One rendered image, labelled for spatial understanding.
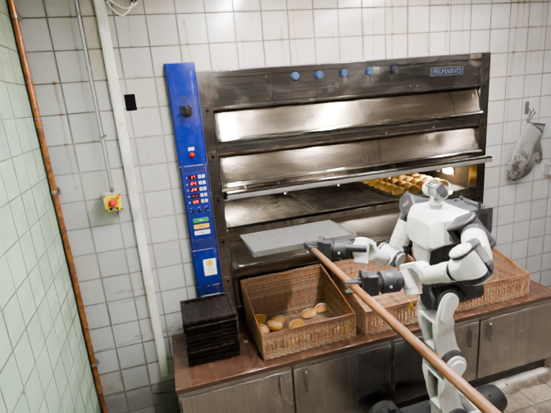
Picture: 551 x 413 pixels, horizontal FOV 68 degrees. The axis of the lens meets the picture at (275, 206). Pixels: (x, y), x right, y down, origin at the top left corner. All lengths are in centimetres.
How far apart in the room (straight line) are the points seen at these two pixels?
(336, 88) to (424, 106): 63
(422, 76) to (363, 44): 47
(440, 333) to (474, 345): 82
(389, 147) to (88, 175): 182
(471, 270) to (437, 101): 167
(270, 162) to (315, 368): 120
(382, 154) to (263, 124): 82
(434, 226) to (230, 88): 133
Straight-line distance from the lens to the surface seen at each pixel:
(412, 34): 287
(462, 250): 150
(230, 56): 242
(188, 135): 235
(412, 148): 289
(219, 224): 249
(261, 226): 255
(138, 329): 271
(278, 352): 235
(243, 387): 234
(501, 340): 307
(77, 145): 241
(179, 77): 235
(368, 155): 272
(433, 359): 125
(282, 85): 250
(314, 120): 254
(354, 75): 267
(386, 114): 275
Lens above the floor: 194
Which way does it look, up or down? 15 degrees down
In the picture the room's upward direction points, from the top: 5 degrees counter-clockwise
